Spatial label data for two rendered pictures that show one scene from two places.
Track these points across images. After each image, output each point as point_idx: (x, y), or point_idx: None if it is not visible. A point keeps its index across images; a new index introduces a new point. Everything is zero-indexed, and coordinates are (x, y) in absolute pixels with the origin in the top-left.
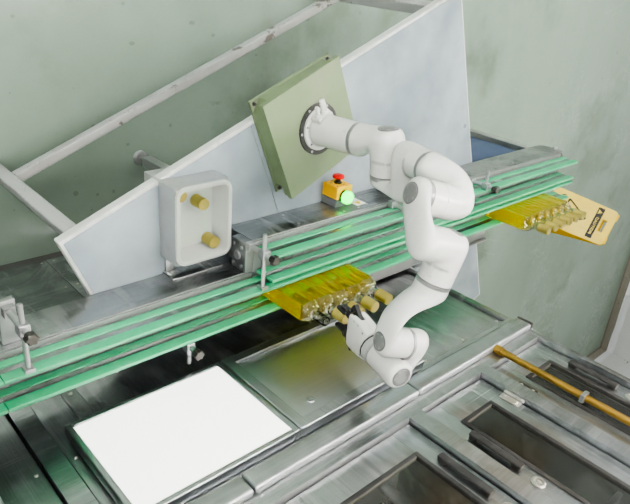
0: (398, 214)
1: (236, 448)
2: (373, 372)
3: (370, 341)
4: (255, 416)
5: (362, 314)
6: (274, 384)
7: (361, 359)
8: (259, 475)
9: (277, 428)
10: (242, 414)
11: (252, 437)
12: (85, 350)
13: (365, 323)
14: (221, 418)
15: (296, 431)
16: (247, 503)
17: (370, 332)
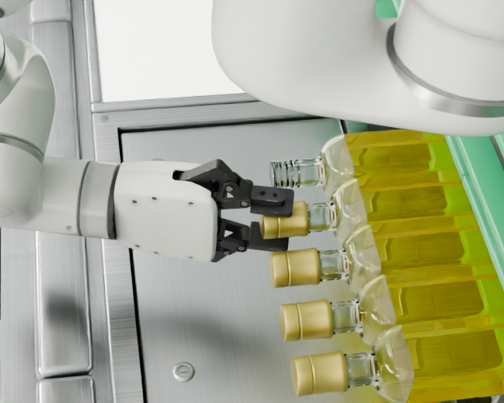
0: None
1: (117, 27)
2: (158, 321)
3: (106, 164)
4: (169, 75)
5: (195, 184)
6: (238, 138)
7: (220, 329)
8: (47, 32)
9: (119, 86)
10: (186, 62)
11: (124, 52)
12: None
13: (158, 170)
14: (196, 37)
15: (91, 104)
16: (26, 20)
17: (123, 166)
